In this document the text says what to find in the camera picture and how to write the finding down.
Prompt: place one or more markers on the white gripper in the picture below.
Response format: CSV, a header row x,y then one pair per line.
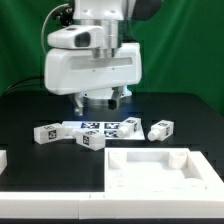
x,y
74,71

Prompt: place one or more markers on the white square tabletop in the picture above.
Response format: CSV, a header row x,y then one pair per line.
x,y
134,170

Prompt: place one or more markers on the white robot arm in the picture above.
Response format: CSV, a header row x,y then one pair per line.
x,y
98,25

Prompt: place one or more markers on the white marker sheet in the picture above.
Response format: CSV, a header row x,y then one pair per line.
x,y
108,128

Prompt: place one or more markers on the black camera stand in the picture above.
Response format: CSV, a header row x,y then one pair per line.
x,y
65,16

